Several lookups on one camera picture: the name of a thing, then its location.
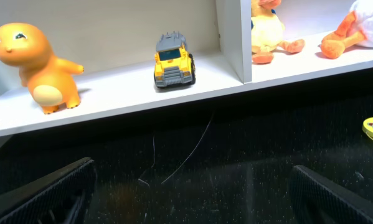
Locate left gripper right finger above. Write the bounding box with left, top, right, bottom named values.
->
left=288, top=164, right=373, bottom=224

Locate yellow plush duck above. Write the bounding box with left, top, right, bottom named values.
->
left=250, top=0, right=306, bottom=65

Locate grey and yellow toy truck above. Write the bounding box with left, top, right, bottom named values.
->
left=153, top=30, right=196, bottom=90

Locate white shelf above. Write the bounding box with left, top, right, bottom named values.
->
left=0, top=0, right=373, bottom=159

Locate white plush duck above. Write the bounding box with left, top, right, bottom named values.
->
left=319, top=0, right=373, bottom=60

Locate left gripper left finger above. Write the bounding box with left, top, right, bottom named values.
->
left=0, top=157, right=97, bottom=224

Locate orange rubber dinosaur toy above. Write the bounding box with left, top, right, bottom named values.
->
left=0, top=22, right=85, bottom=115

